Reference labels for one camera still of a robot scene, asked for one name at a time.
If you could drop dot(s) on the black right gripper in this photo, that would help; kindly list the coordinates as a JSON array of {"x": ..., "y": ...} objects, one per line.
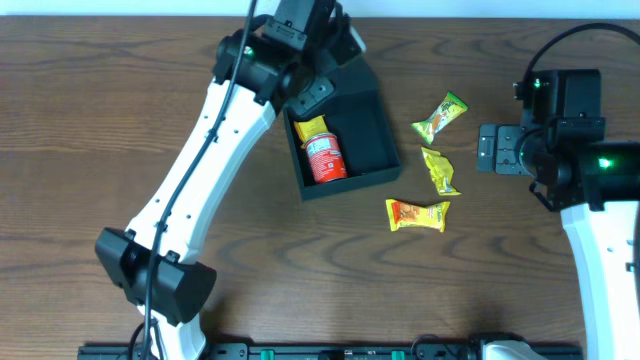
[{"x": 495, "y": 148}]

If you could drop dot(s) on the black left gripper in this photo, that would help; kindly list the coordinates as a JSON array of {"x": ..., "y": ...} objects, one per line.
[{"x": 347, "y": 38}]

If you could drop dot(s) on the small yellow snack packet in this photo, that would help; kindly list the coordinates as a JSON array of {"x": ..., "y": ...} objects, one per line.
[{"x": 310, "y": 128}]

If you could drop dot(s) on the red cylindrical can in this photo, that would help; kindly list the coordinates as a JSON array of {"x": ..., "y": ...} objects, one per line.
[{"x": 325, "y": 158}]

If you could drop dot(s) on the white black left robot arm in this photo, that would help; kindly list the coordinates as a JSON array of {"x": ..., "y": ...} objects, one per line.
[{"x": 155, "y": 258}]

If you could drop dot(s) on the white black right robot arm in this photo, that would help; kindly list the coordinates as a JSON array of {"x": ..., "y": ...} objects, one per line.
[{"x": 594, "y": 186}]

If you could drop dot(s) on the green yellow snack packet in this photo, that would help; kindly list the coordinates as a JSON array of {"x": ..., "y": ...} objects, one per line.
[{"x": 449, "y": 109}]

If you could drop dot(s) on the plain yellow snack packet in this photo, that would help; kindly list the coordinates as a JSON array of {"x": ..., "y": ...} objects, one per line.
[{"x": 441, "y": 172}]

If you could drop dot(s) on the black open gift box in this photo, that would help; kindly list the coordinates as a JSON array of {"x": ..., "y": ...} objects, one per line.
[{"x": 349, "y": 100}]

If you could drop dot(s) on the yellow orange biscuit packet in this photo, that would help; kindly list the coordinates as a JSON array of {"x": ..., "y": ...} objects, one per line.
[{"x": 404, "y": 215}]

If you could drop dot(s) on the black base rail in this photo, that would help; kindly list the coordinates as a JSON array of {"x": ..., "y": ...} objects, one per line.
[{"x": 424, "y": 347}]

